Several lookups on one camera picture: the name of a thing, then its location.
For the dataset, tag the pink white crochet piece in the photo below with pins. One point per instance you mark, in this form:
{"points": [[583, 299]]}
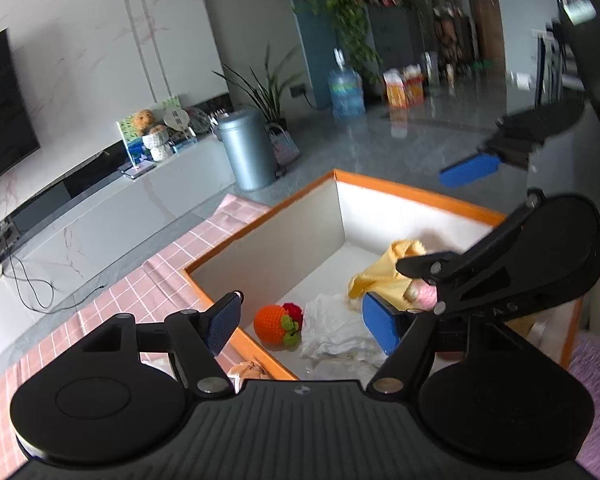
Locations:
{"points": [[422, 295]]}

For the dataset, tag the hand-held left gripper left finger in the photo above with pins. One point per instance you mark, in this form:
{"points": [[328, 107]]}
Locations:
{"points": [[222, 322]]}

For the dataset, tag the trailing green plant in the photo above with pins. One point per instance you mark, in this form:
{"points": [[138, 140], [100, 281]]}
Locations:
{"points": [[350, 20]]}

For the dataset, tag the orange gift bag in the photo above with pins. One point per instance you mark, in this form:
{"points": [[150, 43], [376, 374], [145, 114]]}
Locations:
{"points": [[395, 92]]}

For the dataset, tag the black wall socket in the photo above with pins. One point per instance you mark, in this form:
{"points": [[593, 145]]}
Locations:
{"points": [[299, 91]]}

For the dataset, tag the dark grey cabinet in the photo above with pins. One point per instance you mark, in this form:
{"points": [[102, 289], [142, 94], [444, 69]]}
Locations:
{"points": [[395, 35]]}

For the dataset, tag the painted picture board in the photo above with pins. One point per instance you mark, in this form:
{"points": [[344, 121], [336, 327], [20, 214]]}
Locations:
{"points": [[135, 150]]}

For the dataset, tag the grey laptop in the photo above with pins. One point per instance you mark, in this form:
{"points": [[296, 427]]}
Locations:
{"points": [[139, 170]]}

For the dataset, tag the woven basket bag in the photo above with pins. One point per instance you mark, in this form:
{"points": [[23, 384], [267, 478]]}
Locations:
{"points": [[284, 146]]}

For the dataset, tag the grey round trash can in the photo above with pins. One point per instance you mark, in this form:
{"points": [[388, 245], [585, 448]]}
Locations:
{"points": [[247, 155]]}

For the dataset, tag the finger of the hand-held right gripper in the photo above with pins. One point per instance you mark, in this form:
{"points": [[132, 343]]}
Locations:
{"points": [[470, 170], [430, 265]]}

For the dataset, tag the blue water bottle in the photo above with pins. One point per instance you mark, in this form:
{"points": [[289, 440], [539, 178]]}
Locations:
{"points": [[346, 92]]}

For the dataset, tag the pink checked tablecloth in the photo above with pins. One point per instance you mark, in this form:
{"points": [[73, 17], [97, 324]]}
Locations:
{"points": [[130, 290]]}

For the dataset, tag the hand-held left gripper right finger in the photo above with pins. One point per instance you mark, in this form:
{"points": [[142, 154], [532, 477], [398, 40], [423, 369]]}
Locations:
{"points": [[380, 325]]}

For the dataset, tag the brown teddy bear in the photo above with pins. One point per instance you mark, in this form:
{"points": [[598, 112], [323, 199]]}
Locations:
{"points": [[144, 121]]}

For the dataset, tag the brown wooden door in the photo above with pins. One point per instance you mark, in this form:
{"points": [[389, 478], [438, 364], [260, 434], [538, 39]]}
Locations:
{"points": [[485, 15]]}

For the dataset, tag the white marble TV cabinet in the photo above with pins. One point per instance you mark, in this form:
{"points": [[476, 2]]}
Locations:
{"points": [[105, 220]]}

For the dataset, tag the long-leaf potted plant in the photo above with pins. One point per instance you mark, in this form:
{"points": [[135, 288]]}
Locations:
{"points": [[267, 95]]}

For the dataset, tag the yellow cloth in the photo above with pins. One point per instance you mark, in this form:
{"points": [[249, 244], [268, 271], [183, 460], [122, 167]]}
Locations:
{"points": [[380, 270]]}

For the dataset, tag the orange crochet fruit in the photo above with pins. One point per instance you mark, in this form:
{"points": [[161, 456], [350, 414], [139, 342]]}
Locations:
{"points": [[270, 322]]}

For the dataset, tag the round white fan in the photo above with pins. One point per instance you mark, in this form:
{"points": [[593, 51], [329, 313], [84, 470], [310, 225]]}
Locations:
{"points": [[176, 119]]}

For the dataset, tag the decorative plate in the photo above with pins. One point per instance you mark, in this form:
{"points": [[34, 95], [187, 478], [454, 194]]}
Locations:
{"points": [[199, 121]]}

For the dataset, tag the white diaper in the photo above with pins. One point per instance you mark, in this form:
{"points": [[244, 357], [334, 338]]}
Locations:
{"points": [[330, 325]]}

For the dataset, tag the black wall television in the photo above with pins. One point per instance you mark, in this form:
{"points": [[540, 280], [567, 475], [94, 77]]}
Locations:
{"points": [[5, 120]]}

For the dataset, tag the clear plastic bag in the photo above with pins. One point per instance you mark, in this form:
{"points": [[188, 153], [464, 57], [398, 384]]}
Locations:
{"points": [[250, 372]]}

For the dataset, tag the orange cardboard box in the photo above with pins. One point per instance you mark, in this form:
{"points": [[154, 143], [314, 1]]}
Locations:
{"points": [[280, 240]]}

